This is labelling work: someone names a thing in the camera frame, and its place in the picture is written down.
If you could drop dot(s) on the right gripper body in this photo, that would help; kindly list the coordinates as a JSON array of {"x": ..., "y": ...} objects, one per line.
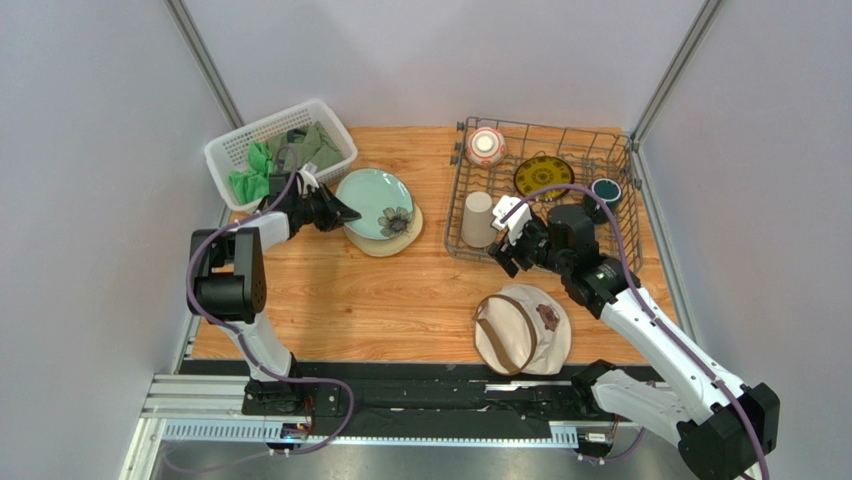
[{"x": 517, "y": 247}]

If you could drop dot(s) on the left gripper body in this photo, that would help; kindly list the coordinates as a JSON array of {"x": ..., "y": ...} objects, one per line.
[{"x": 313, "y": 208}]

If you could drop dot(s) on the light green flower plate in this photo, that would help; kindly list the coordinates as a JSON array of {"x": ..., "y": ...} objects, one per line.
[{"x": 383, "y": 201}]

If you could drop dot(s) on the cream bird plate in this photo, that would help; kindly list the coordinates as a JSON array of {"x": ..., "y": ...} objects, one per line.
[{"x": 389, "y": 247}]

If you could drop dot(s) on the yellow patterned black-rim plate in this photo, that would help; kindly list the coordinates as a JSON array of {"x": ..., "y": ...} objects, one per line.
[{"x": 540, "y": 172}]

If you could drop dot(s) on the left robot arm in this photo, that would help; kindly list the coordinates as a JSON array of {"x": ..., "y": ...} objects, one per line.
[{"x": 226, "y": 282}]

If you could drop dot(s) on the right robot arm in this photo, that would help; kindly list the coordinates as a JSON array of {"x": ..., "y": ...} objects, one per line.
[{"x": 721, "y": 427}]

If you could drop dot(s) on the beige ceramic cup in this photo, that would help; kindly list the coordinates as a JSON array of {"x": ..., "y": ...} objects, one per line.
[{"x": 477, "y": 218}]

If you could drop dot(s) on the olive green cloth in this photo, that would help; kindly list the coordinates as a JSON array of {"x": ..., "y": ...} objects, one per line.
[{"x": 310, "y": 144}]

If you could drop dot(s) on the bright green cloth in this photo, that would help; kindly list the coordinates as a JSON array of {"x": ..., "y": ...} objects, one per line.
[{"x": 252, "y": 184}]

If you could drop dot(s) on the cream bucket hat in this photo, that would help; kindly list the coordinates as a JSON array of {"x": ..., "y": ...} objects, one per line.
[{"x": 521, "y": 329}]

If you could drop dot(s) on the dark green mug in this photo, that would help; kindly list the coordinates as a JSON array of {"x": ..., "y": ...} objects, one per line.
[{"x": 607, "y": 190}]

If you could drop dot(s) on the white plastic basket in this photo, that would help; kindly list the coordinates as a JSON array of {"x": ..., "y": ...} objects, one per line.
[{"x": 228, "y": 152}]

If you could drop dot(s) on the red white ceramic bowl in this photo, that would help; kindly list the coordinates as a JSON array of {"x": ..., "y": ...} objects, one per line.
[{"x": 485, "y": 147}]

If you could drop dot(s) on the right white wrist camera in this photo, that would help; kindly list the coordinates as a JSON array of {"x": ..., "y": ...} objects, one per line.
[{"x": 511, "y": 214}]

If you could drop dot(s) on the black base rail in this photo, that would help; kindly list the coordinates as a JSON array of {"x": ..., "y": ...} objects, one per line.
[{"x": 443, "y": 401}]

